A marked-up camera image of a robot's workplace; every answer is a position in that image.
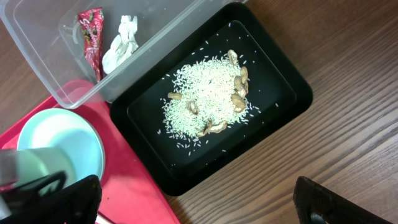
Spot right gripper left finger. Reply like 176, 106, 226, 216
1, 175, 102, 224

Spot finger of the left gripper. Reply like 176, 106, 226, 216
1, 171, 67, 215

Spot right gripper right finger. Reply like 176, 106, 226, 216
293, 176, 391, 224

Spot rice and peanut leftovers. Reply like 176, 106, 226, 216
156, 49, 261, 153

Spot white napkin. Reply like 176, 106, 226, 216
102, 15, 139, 75

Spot red snack wrapper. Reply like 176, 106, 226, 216
77, 7, 104, 82

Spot green bowl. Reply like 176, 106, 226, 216
1, 147, 77, 187

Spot clear plastic waste bin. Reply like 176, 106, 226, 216
1, 0, 228, 109

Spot white plastic fork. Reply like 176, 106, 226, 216
95, 213, 114, 224

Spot red plastic serving tray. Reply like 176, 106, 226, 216
1, 93, 178, 223

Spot large light blue plate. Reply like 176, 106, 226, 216
17, 108, 105, 182

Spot black rectangular food tray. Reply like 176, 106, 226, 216
110, 3, 313, 196

